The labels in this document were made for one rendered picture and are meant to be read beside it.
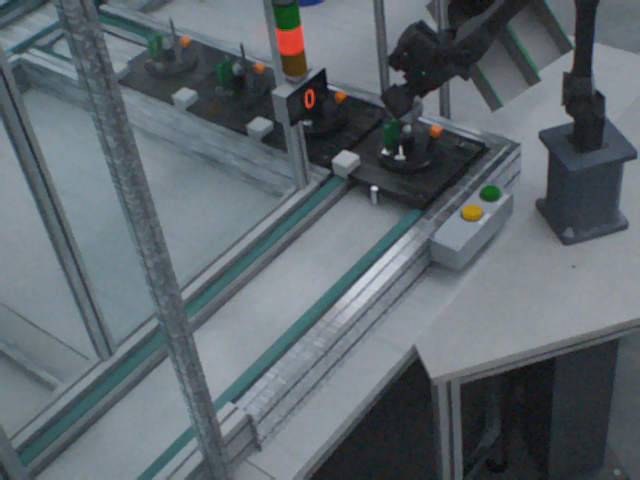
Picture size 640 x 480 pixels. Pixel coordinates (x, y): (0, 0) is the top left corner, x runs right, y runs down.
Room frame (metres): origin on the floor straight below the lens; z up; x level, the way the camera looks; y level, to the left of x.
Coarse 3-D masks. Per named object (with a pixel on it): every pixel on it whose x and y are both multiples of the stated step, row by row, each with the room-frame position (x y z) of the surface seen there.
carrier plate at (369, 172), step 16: (400, 128) 1.81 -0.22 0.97; (416, 128) 1.80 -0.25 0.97; (368, 144) 1.77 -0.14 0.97; (448, 144) 1.73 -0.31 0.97; (480, 144) 1.71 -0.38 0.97; (368, 160) 1.72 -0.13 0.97; (448, 160) 1.67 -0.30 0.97; (464, 160) 1.66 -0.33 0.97; (352, 176) 1.67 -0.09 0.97; (368, 176) 1.66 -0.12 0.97; (384, 176) 1.65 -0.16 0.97; (400, 176) 1.64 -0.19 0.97; (416, 176) 1.64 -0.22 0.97; (432, 176) 1.63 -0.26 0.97; (448, 176) 1.62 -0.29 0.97; (384, 192) 1.61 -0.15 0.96; (400, 192) 1.59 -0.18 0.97; (416, 192) 1.58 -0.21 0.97; (432, 192) 1.58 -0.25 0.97; (416, 208) 1.55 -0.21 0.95
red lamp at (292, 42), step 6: (276, 30) 1.65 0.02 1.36; (294, 30) 1.64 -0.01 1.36; (300, 30) 1.65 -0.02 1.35; (282, 36) 1.64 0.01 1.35; (288, 36) 1.64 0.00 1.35; (294, 36) 1.64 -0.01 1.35; (300, 36) 1.64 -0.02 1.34; (282, 42) 1.64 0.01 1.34; (288, 42) 1.64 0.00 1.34; (294, 42) 1.64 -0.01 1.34; (300, 42) 1.64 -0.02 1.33; (282, 48) 1.64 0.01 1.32; (288, 48) 1.64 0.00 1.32; (294, 48) 1.64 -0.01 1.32; (300, 48) 1.64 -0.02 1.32
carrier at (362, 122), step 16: (352, 96) 1.97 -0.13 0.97; (320, 112) 1.88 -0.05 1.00; (352, 112) 1.90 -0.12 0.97; (384, 112) 1.89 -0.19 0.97; (304, 128) 1.84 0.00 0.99; (320, 128) 1.83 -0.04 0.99; (336, 128) 1.83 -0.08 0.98; (352, 128) 1.84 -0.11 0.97; (368, 128) 1.83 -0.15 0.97; (320, 144) 1.80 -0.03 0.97; (336, 144) 1.79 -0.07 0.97; (352, 144) 1.79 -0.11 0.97; (320, 160) 1.74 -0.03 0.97
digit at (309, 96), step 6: (312, 84) 1.65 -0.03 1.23; (300, 90) 1.63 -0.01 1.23; (306, 90) 1.64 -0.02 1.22; (312, 90) 1.65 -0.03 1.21; (300, 96) 1.63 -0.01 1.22; (306, 96) 1.64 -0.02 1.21; (312, 96) 1.65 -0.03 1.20; (306, 102) 1.64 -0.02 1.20; (312, 102) 1.65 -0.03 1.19; (306, 108) 1.63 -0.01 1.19; (312, 108) 1.65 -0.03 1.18
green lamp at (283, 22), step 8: (272, 8) 1.66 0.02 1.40; (280, 8) 1.64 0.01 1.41; (288, 8) 1.64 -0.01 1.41; (296, 8) 1.64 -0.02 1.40; (280, 16) 1.64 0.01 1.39; (288, 16) 1.64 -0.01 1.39; (296, 16) 1.64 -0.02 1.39; (280, 24) 1.64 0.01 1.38; (288, 24) 1.64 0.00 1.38; (296, 24) 1.64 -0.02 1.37
